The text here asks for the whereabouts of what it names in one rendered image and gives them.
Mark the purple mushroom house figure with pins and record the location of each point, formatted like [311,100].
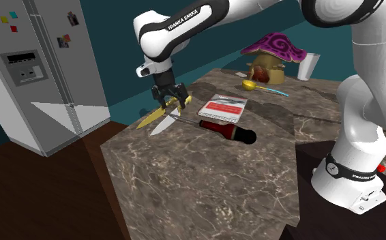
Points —
[272,50]

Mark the dark robot stand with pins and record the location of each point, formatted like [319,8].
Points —
[326,216]

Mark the red and white book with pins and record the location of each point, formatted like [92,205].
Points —
[224,108]

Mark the red and black screwdriver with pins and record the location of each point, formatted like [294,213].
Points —
[228,130]

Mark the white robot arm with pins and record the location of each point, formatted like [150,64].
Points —
[362,109]

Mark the white cup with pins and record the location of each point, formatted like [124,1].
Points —
[307,67]

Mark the small white flat piece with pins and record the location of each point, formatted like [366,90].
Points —
[241,74]

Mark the grey refrigerator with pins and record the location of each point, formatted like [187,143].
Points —
[46,83]

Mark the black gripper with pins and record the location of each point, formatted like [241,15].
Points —
[164,79]

